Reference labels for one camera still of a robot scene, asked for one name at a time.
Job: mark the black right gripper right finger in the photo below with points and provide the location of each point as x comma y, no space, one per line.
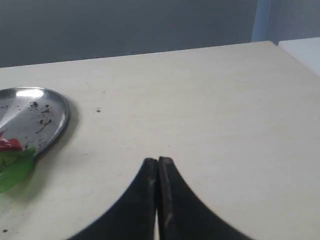
182,215

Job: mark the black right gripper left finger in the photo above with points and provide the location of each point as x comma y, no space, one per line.
132,216

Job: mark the artificial red anthurium plant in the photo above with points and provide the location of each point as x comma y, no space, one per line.
15,162

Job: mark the round steel plate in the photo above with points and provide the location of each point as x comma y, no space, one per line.
33,116

